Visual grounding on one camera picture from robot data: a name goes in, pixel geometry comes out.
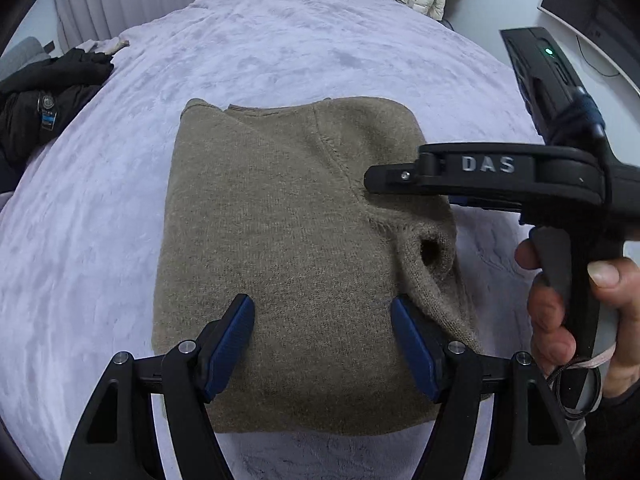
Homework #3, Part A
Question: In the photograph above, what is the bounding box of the olive knit sweater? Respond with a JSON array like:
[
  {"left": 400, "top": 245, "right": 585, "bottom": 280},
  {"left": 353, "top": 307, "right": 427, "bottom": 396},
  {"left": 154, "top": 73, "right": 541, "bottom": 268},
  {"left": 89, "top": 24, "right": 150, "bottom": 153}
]
[{"left": 151, "top": 96, "right": 483, "bottom": 435}]

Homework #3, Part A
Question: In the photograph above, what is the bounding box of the person's right hand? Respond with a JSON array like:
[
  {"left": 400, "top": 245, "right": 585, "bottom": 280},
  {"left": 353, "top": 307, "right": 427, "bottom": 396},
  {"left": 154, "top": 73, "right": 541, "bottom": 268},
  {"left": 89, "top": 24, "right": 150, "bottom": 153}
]
[{"left": 515, "top": 237, "right": 640, "bottom": 398}]

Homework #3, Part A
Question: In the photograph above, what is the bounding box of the grey chair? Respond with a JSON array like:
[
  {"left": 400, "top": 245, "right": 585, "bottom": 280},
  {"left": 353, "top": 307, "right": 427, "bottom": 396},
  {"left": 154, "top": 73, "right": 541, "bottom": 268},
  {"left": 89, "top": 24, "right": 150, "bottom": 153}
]
[{"left": 0, "top": 36, "right": 51, "bottom": 81}]

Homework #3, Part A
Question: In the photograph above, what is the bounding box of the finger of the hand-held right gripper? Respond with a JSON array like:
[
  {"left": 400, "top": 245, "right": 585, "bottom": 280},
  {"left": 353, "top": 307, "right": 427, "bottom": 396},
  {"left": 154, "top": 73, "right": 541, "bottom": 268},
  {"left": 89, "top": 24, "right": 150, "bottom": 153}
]
[{"left": 364, "top": 159, "right": 523, "bottom": 211}]

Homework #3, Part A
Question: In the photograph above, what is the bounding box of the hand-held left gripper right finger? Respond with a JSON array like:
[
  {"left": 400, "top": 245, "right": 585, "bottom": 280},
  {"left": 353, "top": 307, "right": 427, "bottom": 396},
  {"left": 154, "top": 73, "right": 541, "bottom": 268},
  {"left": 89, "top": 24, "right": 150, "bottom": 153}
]
[{"left": 390, "top": 296, "right": 586, "bottom": 480}]

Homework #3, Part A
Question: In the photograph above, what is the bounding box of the person's right forearm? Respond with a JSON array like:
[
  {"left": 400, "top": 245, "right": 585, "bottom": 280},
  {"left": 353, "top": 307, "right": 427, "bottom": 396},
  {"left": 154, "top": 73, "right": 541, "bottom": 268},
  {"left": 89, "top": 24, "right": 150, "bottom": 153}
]
[{"left": 575, "top": 360, "right": 640, "bottom": 480}]

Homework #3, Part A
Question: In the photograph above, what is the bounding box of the fluffy lavender blanket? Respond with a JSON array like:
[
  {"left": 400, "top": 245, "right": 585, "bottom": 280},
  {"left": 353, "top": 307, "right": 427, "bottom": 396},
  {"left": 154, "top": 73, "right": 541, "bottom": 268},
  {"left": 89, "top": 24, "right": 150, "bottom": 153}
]
[{"left": 0, "top": 0, "right": 576, "bottom": 480}]

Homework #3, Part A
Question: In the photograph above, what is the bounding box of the black cable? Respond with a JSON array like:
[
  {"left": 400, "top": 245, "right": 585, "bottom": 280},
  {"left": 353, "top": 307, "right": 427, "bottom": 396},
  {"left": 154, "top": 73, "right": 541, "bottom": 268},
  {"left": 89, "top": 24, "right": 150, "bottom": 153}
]
[{"left": 580, "top": 35, "right": 621, "bottom": 77}]

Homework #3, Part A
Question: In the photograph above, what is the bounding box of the small white cloth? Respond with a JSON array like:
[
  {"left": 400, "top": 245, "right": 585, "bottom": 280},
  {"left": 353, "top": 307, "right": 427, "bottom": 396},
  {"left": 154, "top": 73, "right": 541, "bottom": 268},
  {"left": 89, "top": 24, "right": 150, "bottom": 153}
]
[{"left": 82, "top": 37, "right": 131, "bottom": 56}]

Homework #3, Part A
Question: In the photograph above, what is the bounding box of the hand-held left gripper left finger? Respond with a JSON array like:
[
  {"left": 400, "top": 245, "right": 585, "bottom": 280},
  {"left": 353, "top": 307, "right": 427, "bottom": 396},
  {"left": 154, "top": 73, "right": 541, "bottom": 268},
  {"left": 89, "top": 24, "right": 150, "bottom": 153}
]
[{"left": 60, "top": 293, "right": 257, "bottom": 480}]

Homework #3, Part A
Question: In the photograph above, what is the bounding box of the pink wrist strap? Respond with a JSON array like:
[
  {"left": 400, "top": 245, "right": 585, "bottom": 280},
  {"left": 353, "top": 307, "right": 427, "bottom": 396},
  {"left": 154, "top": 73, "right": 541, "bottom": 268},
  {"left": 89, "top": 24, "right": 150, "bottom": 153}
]
[{"left": 570, "top": 344, "right": 617, "bottom": 370}]

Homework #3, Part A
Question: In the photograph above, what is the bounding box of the black padded jacket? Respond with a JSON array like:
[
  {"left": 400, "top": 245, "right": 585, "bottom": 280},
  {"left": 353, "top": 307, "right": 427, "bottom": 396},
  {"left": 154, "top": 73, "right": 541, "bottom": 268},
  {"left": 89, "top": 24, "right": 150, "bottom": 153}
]
[{"left": 0, "top": 47, "right": 115, "bottom": 193}]

